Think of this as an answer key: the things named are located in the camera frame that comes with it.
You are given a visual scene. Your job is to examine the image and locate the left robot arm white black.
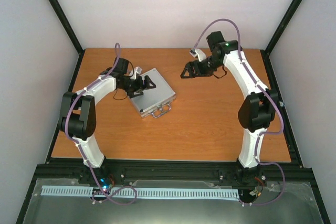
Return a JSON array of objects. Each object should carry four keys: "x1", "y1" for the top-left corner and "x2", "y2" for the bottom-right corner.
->
[{"x1": 58, "y1": 68, "x2": 156, "y2": 184}]

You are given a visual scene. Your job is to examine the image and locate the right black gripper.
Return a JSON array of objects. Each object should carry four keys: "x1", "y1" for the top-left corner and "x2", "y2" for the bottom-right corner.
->
[{"x1": 181, "y1": 56, "x2": 222, "y2": 79}]

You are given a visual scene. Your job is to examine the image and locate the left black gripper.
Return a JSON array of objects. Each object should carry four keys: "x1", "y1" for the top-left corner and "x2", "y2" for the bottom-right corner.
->
[{"x1": 120, "y1": 76, "x2": 156, "y2": 99}]

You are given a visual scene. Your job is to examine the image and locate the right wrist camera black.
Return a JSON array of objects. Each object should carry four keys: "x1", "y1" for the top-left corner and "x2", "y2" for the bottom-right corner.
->
[{"x1": 190, "y1": 48, "x2": 206, "y2": 62}]

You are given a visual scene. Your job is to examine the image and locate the light blue cable duct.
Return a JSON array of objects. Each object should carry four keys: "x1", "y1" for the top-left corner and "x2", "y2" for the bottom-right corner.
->
[{"x1": 40, "y1": 185, "x2": 239, "y2": 201}]

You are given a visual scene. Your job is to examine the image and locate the purple cable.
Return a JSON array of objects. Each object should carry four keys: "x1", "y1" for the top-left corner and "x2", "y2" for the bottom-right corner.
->
[
  {"x1": 194, "y1": 18, "x2": 286, "y2": 207},
  {"x1": 64, "y1": 42, "x2": 138, "y2": 206}
]

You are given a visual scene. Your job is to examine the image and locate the aluminium poker case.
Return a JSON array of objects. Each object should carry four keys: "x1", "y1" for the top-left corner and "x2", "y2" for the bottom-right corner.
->
[{"x1": 130, "y1": 68, "x2": 176, "y2": 119}]

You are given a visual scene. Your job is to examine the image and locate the green lit circuit board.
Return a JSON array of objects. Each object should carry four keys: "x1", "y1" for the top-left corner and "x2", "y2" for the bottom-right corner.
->
[{"x1": 100, "y1": 175, "x2": 115, "y2": 195}]

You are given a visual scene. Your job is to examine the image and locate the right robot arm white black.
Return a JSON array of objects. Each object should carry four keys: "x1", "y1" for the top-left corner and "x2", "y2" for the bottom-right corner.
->
[{"x1": 181, "y1": 40, "x2": 279, "y2": 170}]

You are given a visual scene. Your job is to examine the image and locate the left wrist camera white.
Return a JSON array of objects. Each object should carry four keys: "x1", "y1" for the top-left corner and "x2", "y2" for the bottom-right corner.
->
[{"x1": 129, "y1": 67, "x2": 142, "y2": 80}]

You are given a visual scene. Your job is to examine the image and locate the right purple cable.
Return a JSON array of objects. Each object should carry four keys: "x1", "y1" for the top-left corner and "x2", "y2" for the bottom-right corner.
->
[{"x1": 194, "y1": 18, "x2": 286, "y2": 207}]

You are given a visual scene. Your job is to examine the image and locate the black aluminium frame rail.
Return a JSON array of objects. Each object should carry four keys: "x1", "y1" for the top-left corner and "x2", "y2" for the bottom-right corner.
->
[{"x1": 33, "y1": 158, "x2": 317, "y2": 188}]

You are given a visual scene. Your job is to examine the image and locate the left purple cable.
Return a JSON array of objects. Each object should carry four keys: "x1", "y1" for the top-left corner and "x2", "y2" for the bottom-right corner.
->
[{"x1": 64, "y1": 42, "x2": 138, "y2": 206}]

